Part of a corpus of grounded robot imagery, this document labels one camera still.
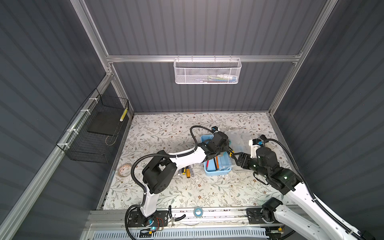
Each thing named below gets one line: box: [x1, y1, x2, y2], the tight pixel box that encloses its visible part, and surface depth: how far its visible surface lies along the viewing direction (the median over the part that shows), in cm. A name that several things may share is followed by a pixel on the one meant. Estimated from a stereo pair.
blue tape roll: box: [193, 206, 204, 218], surface depth 77 cm
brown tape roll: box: [118, 163, 132, 177], surface depth 92 cm
